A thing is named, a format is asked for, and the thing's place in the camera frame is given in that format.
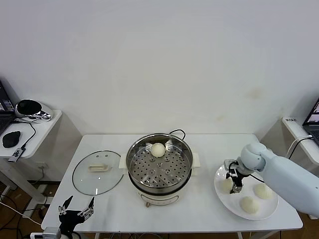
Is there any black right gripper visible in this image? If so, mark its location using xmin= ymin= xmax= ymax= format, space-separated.
xmin=225 ymin=162 xmax=247 ymax=195

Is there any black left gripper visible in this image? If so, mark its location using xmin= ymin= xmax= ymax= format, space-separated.
xmin=58 ymin=195 xmax=96 ymax=235

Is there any white steamed baozi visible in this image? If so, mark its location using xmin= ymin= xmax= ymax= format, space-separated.
xmin=239 ymin=196 xmax=260 ymax=215
xmin=150 ymin=142 xmax=166 ymax=158
xmin=219 ymin=178 xmax=234 ymax=194
xmin=253 ymin=183 xmax=274 ymax=200

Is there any glass lid with cream handle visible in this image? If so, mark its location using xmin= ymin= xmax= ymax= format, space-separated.
xmin=72 ymin=149 xmax=125 ymax=196

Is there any perforated steel steamer basket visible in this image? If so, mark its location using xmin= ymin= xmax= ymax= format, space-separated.
xmin=126 ymin=133 xmax=194 ymax=191

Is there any white round plate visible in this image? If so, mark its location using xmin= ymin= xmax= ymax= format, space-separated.
xmin=213 ymin=161 xmax=279 ymax=221

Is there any white work table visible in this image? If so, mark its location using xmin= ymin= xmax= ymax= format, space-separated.
xmin=41 ymin=134 xmax=304 ymax=239

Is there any white electric cooker base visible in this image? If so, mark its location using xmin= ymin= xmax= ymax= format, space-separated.
xmin=119 ymin=152 xmax=201 ymax=208

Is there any grey usb adapter dongle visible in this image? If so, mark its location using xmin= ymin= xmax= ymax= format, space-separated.
xmin=8 ymin=147 xmax=25 ymax=163

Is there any white side table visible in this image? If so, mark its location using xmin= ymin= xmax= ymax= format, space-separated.
xmin=259 ymin=117 xmax=319 ymax=220
xmin=0 ymin=109 xmax=83 ymax=212

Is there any black computer mouse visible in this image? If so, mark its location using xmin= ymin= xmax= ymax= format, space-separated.
xmin=2 ymin=130 xmax=22 ymax=149

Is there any black open laptop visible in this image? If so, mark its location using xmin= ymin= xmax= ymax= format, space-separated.
xmin=302 ymin=98 xmax=319 ymax=145
xmin=0 ymin=79 xmax=16 ymax=134

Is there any shiny black helmet object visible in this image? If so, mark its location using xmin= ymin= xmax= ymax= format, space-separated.
xmin=15 ymin=99 xmax=54 ymax=121

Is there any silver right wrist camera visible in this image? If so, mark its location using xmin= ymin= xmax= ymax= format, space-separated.
xmin=223 ymin=159 xmax=237 ymax=175

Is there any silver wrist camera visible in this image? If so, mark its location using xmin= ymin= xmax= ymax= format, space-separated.
xmin=223 ymin=159 xmax=237 ymax=175
xmin=29 ymin=227 xmax=62 ymax=239

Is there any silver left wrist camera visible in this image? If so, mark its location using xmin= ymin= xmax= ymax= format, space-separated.
xmin=29 ymin=227 xmax=62 ymax=239

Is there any white floor cable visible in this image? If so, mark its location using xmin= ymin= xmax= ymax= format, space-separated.
xmin=0 ymin=200 xmax=43 ymax=226

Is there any white laptop cable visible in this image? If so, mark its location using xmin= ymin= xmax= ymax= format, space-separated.
xmin=286 ymin=135 xmax=312 ymax=157

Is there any black cable with adapter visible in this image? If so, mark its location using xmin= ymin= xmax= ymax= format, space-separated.
xmin=288 ymin=136 xmax=313 ymax=159

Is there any black cooker power cord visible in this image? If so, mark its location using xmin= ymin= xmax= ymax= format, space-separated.
xmin=169 ymin=128 xmax=187 ymax=140

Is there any thin black desk cable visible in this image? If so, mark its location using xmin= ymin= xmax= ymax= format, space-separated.
xmin=13 ymin=115 xmax=50 ymax=150

